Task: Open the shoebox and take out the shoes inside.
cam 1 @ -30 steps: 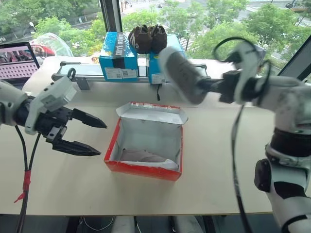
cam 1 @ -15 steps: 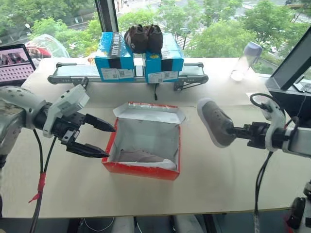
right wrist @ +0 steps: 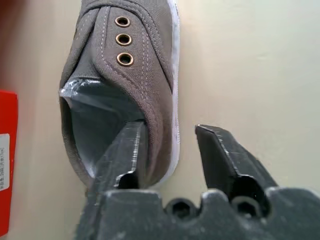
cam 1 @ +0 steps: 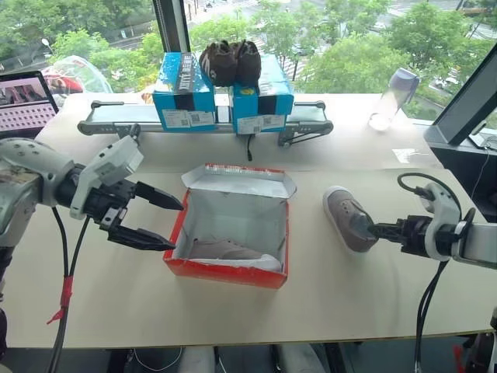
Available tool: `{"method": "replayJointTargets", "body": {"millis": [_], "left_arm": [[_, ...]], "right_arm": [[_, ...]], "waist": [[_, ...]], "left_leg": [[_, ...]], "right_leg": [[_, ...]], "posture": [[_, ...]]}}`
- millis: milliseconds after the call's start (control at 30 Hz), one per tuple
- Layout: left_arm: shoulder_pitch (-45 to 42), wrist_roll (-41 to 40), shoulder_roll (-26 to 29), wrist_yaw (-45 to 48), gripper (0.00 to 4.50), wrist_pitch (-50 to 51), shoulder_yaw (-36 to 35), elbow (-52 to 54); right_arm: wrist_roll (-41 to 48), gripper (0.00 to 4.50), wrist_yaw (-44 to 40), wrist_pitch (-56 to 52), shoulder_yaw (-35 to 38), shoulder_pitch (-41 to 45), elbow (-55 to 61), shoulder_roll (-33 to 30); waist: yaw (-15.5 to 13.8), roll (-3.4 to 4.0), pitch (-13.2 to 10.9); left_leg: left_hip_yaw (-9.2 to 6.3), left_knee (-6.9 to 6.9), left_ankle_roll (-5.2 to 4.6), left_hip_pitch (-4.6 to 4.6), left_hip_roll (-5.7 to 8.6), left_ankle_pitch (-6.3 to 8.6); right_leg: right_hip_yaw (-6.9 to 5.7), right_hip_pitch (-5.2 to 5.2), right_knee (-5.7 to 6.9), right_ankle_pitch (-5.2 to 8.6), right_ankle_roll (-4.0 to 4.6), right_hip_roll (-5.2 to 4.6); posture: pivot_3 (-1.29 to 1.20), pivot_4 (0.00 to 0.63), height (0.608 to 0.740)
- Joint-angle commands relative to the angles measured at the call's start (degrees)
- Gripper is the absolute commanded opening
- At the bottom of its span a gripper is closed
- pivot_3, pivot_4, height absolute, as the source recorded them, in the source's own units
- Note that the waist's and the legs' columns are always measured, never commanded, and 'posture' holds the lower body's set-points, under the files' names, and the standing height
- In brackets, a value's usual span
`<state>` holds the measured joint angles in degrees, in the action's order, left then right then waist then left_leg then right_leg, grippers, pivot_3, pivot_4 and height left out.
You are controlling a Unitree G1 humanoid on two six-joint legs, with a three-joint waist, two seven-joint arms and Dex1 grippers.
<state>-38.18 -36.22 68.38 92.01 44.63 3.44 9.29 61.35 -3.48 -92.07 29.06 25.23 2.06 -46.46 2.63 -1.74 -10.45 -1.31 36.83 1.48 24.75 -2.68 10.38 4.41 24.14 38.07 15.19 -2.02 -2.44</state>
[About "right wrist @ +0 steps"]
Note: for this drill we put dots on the grey canvas shoe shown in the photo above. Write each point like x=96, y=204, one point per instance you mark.
x=120, y=85

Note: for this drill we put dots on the red shoebox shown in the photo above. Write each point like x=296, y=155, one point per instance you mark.
x=8, y=138

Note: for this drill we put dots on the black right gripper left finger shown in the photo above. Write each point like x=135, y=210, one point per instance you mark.
x=125, y=155

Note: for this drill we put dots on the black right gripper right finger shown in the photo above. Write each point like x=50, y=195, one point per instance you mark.
x=225, y=160

